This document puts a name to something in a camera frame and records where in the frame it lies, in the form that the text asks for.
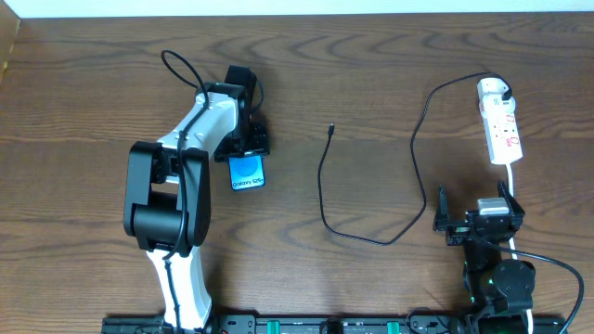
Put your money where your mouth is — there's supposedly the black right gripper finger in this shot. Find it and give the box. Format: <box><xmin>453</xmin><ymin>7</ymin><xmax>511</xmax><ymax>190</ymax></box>
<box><xmin>433</xmin><ymin>186</ymin><xmax>450</xmax><ymax>223</ymax></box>
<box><xmin>497</xmin><ymin>180</ymin><xmax>525</xmax><ymax>216</ymax></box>

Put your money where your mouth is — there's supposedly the blue Samsung Galaxy smartphone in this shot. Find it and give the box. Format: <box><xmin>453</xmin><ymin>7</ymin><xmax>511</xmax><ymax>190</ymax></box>
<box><xmin>228</xmin><ymin>155</ymin><xmax>265</xmax><ymax>191</ymax></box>

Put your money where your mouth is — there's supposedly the black USB charging cable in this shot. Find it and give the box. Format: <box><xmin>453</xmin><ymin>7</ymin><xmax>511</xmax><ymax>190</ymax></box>
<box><xmin>316</xmin><ymin>71</ymin><xmax>514</xmax><ymax>247</ymax></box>

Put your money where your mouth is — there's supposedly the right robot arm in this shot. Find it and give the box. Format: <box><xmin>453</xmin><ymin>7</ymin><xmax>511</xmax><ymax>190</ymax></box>
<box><xmin>433</xmin><ymin>181</ymin><xmax>536</xmax><ymax>333</ymax></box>

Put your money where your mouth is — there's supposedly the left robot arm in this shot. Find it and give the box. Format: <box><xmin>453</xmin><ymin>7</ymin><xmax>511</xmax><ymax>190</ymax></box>
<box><xmin>123</xmin><ymin>66</ymin><xmax>270</xmax><ymax>333</ymax></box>

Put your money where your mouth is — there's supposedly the white charger plug adapter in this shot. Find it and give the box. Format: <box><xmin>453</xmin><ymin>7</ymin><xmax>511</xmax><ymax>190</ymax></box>
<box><xmin>477</xmin><ymin>78</ymin><xmax>516</xmax><ymax>114</ymax></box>

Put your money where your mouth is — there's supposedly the white power strip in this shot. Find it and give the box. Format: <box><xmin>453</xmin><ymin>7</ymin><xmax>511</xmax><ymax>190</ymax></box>
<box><xmin>479</xmin><ymin>102</ymin><xmax>523</xmax><ymax>165</ymax></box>

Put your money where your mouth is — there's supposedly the white power strip cord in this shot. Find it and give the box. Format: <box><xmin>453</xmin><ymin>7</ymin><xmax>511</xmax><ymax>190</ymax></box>
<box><xmin>505</xmin><ymin>162</ymin><xmax>536</xmax><ymax>334</ymax></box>

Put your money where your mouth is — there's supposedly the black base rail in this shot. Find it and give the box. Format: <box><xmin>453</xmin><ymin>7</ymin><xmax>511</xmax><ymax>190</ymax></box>
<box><xmin>99</xmin><ymin>314</ymin><xmax>564</xmax><ymax>334</ymax></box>

